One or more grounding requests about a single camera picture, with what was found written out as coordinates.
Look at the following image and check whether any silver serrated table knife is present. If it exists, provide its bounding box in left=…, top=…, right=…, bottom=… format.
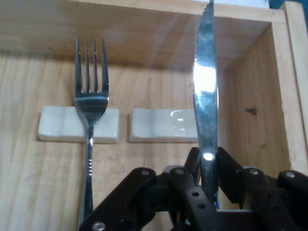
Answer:
left=192, top=0, right=219, bottom=207

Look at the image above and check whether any light wooden drawer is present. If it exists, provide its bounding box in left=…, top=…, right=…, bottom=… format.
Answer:
left=0, top=0, right=308, bottom=231

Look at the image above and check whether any white ceramic cutlery rest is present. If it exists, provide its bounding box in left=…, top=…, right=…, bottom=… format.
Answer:
left=37, top=105, right=120, bottom=144
left=128, top=107, right=199, bottom=144

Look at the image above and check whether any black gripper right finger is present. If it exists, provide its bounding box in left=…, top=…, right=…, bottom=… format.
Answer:
left=216, top=146, right=308, bottom=231

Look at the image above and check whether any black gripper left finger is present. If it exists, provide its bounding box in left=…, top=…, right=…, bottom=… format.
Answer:
left=78, top=147, right=217, bottom=231

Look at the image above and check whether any silver metal fork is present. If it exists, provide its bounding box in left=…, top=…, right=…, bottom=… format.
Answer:
left=74, top=36, right=110, bottom=227

